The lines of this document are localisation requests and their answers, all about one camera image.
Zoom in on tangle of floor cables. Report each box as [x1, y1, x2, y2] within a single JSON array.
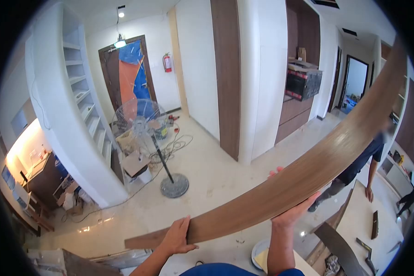
[[148, 133, 194, 163]]

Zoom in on short dark wood piece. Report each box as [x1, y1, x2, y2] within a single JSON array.
[[371, 210, 379, 240]]

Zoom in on standing pedestal fan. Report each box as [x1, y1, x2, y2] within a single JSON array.
[[110, 98, 190, 199]]

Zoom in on person's body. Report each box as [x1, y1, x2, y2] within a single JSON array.
[[179, 262, 305, 276]]

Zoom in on blue and orange sheet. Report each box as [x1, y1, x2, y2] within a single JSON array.
[[118, 40, 152, 105]]

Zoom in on person's left fingers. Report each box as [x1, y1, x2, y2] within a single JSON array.
[[172, 216, 191, 244]]

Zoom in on white wall shelf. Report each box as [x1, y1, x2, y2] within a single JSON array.
[[378, 41, 414, 199]]

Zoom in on cardboard pieces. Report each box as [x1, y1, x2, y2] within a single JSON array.
[[288, 46, 319, 70]]

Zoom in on brown door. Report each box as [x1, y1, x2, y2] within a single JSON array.
[[98, 34, 157, 112]]

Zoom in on open dark framed doorway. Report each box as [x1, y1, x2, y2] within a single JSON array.
[[337, 55, 370, 115]]

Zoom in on white top work table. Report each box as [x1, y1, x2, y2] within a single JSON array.
[[305, 179, 405, 276]]

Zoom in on person's right hand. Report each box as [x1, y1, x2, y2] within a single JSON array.
[[267, 167, 321, 229]]

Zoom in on white round bucket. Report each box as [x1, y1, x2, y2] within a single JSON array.
[[251, 239, 272, 270]]

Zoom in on metal try square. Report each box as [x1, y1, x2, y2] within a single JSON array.
[[356, 238, 377, 275]]

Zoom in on kitchen counter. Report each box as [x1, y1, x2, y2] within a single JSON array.
[[0, 119, 70, 237]]

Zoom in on person's right thumb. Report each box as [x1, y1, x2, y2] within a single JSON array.
[[297, 191, 321, 216]]

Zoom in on wrapped built-in oven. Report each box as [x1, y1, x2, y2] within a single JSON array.
[[285, 64, 323, 102]]

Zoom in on brown tall cabinet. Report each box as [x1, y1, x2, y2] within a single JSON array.
[[275, 0, 321, 145]]

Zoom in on grey crumpled cloth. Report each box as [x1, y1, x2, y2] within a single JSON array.
[[324, 255, 341, 276]]

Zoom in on hanging ceiling lamp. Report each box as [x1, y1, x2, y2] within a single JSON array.
[[113, 5, 127, 49]]

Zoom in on long brown wooden plank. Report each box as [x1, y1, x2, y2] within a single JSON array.
[[124, 34, 408, 250]]

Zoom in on dark grey plank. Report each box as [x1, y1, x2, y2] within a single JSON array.
[[314, 222, 364, 276]]

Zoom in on cardboard box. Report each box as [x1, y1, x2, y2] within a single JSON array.
[[121, 150, 152, 178]]

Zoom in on person's left hand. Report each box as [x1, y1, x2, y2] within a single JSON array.
[[158, 216, 199, 256]]

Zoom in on white curved shelf unit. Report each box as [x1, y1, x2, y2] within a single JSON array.
[[25, 3, 129, 209]]

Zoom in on brown wall panel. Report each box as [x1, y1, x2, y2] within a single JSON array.
[[210, 0, 242, 161]]

